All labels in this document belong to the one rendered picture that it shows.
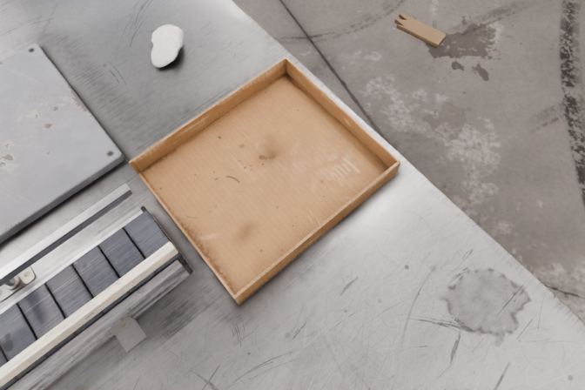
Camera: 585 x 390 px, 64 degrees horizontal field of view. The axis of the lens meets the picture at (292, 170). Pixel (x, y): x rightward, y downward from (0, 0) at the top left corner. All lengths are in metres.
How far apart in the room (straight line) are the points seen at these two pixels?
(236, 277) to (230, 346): 0.09
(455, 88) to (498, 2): 0.51
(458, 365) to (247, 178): 0.38
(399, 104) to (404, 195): 1.13
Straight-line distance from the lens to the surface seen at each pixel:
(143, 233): 0.66
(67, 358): 0.67
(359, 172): 0.71
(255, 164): 0.72
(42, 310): 0.68
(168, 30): 0.87
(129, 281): 0.61
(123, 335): 0.68
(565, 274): 1.72
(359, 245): 0.67
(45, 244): 0.61
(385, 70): 1.91
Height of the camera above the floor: 1.47
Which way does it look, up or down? 63 degrees down
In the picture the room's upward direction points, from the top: 3 degrees counter-clockwise
